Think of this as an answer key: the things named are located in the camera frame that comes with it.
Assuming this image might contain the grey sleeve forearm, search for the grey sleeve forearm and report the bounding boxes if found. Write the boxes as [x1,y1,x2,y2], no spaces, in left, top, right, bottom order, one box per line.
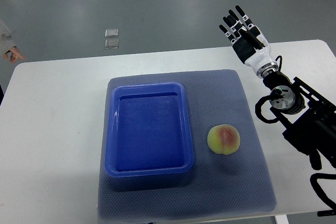
[0,20,16,56]

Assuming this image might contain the black cable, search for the black cable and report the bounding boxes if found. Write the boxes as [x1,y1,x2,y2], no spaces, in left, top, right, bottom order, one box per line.
[309,173,336,209]

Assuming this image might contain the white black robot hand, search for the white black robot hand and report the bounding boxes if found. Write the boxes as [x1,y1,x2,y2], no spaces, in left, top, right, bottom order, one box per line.
[219,5,279,79]

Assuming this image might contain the yellow pink peach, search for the yellow pink peach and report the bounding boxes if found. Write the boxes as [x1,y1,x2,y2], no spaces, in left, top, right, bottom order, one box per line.
[207,124,240,155]

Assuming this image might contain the upper metal floor plate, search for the upper metal floor plate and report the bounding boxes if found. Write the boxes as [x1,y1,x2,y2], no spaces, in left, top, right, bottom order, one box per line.
[105,28,119,38]

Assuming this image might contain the blue plastic tray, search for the blue plastic tray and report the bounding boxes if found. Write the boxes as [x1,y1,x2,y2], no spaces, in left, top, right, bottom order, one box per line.
[104,82,194,178]

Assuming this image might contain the person's hand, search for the person's hand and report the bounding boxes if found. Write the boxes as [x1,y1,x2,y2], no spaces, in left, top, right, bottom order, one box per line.
[3,47,27,63]

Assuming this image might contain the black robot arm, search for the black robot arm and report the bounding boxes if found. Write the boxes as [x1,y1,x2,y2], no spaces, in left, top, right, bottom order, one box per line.
[255,71,335,170]

